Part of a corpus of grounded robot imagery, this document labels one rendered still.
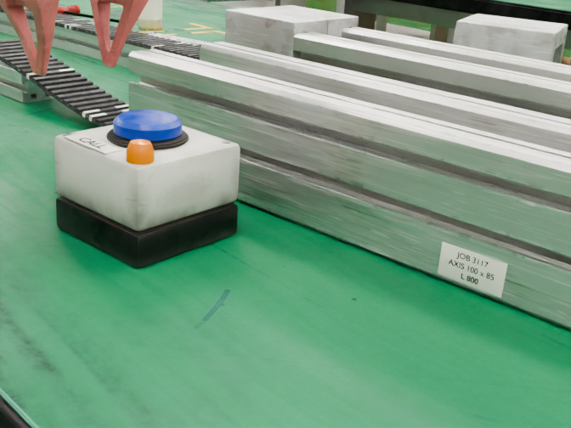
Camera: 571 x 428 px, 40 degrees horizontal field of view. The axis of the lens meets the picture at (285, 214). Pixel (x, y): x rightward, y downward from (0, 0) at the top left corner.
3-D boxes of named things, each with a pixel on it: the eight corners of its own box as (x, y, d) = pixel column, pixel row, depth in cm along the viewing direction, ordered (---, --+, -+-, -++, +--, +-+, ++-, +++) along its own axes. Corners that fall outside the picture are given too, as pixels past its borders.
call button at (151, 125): (99, 146, 47) (98, 113, 46) (152, 135, 50) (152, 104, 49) (143, 162, 45) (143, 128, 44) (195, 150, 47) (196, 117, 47)
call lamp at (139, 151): (120, 159, 43) (120, 137, 42) (142, 154, 44) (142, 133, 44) (138, 166, 42) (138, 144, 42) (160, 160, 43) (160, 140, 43)
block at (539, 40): (437, 115, 83) (449, 23, 79) (464, 96, 92) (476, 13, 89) (534, 132, 79) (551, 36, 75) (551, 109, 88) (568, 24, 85)
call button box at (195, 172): (54, 228, 49) (50, 129, 46) (174, 194, 56) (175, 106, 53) (138, 271, 44) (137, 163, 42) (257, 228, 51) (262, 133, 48)
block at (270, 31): (205, 107, 79) (207, 10, 76) (285, 92, 88) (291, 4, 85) (270, 126, 74) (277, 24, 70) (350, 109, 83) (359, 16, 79)
